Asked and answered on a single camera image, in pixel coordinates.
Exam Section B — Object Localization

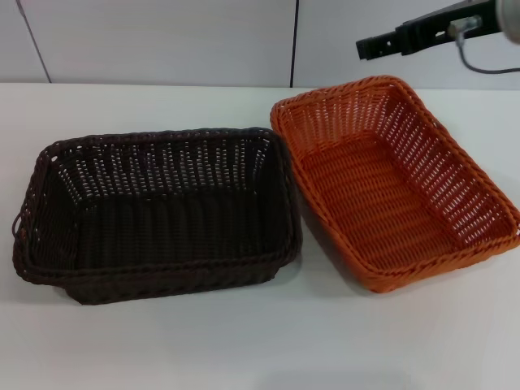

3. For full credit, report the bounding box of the dark brown woven basket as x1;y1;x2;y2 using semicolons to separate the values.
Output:
11;126;305;302

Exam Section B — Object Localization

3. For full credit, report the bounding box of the orange woven basket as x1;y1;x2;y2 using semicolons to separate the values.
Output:
270;74;520;294

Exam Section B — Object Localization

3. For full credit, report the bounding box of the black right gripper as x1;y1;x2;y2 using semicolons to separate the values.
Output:
356;0;505;62

